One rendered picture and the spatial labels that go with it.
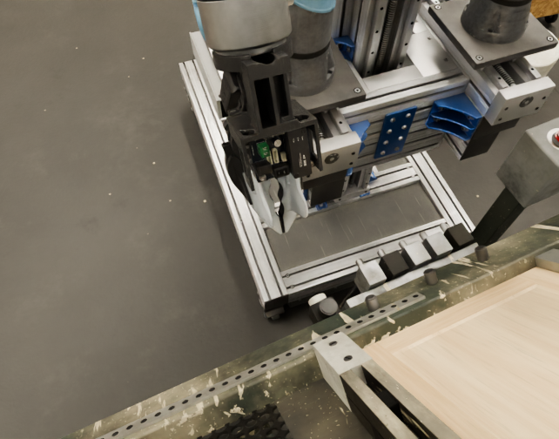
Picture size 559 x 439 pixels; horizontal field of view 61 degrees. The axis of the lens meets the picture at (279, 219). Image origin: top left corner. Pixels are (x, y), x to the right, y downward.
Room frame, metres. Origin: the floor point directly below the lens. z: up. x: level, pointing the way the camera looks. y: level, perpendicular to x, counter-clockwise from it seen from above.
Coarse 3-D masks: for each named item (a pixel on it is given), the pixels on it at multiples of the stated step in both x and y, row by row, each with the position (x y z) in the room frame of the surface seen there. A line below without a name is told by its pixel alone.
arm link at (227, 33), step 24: (216, 0) 0.38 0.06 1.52; (240, 0) 0.32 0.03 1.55; (264, 0) 0.33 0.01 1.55; (288, 0) 0.36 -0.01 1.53; (216, 24) 0.32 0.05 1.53; (240, 24) 0.32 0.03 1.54; (264, 24) 0.32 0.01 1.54; (288, 24) 0.34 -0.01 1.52; (216, 48) 0.32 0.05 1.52; (240, 48) 0.31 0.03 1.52; (264, 48) 0.32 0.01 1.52
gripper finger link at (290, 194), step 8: (288, 176) 0.29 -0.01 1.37; (280, 184) 0.29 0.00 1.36; (288, 184) 0.29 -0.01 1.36; (296, 184) 0.27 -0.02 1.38; (280, 192) 0.29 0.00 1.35; (288, 192) 0.28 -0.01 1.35; (296, 192) 0.27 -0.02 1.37; (280, 200) 0.28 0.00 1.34; (288, 200) 0.28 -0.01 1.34; (296, 200) 0.27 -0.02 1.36; (304, 200) 0.26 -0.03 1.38; (280, 208) 0.28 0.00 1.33; (288, 208) 0.27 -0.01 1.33; (296, 208) 0.26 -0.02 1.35; (304, 208) 0.25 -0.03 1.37; (280, 216) 0.27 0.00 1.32; (288, 216) 0.27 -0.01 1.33; (304, 216) 0.25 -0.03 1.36; (288, 224) 0.26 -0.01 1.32
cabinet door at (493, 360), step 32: (512, 288) 0.34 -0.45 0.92; (544, 288) 0.33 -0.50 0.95; (448, 320) 0.28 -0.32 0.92; (480, 320) 0.27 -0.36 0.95; (512, 320) 0.26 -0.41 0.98; (544, 320) 0.25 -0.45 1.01; (384, 352) 0.22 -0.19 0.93; (416, 352) 0.21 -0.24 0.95; (448, 352) 0.20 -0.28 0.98; (480, 352) 0.20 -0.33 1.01; (512, 352) 0.19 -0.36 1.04; (544, 352) 0.18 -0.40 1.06; (416, 384) 0.14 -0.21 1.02; (448, 384) 0.14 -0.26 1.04; (480, 384) 0.14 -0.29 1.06; (512, 384) 0.13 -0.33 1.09; (544, 384) 0.13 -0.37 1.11; (448, 416) 0.09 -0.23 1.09; (480, 416) 0.09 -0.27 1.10; (512, 416) 0.08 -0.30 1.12; (544, 416) 0.08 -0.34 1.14
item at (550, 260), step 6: (546, 252) 0.43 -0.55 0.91; (552, 252) 0.42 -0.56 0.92; (558, 252) 0.42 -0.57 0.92; (540, 258) 0.41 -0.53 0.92; (546, 258) 0.41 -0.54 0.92; (552, 258) 0.40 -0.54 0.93; (558, 258) 0.40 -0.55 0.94; (540, 264) 0.40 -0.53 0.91; (546, 264) 0.39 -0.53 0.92; (552, 264) 0.39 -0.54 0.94; (558, 264) 0.38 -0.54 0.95; (552, 270) 0.38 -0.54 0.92; (558, 270) 0.37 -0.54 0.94
